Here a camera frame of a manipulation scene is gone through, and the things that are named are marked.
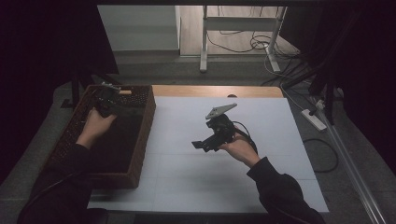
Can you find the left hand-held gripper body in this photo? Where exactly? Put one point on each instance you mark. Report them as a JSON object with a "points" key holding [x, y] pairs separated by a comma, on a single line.
{"points": [[107, 99]]}

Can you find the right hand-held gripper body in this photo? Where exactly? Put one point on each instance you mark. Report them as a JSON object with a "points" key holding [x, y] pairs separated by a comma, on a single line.
{"points": [[222, 129]]}

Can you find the black cloth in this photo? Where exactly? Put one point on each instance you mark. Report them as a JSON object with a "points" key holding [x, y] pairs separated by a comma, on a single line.
{"points": [[118, 143]]}

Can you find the brown wicker basket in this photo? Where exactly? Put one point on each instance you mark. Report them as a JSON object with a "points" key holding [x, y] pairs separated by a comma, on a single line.
{"points": [[146, 140]]}

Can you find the person's right hand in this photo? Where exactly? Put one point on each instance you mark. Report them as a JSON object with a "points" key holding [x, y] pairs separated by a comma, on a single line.
{"points": [[241, 149]]}

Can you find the person's left hand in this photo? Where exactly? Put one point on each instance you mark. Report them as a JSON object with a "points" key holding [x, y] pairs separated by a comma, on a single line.
{"points": [[95, 126]]}

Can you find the black metal stand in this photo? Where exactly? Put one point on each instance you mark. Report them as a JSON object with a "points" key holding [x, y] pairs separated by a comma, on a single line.
{"points": [[329, 93], [75, 90]]}

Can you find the white table mat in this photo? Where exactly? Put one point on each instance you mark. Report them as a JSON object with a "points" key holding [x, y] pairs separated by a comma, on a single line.
{"points": [[274, 133]]}

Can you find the black curtain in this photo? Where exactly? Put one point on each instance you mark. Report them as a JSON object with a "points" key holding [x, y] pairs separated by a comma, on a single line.
{"points": [[37, 62], [367, 62]]}

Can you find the white power strip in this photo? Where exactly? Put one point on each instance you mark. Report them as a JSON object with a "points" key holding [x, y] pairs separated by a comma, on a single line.
{"points": [[313, 119]]}

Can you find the white metal desk frame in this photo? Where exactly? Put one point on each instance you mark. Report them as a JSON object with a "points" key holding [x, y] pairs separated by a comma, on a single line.
{"points": [[204, 37]]}

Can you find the aluminium floor rail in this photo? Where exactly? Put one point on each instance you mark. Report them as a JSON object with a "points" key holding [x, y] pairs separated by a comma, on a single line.
{"points": [[351, 161]]}

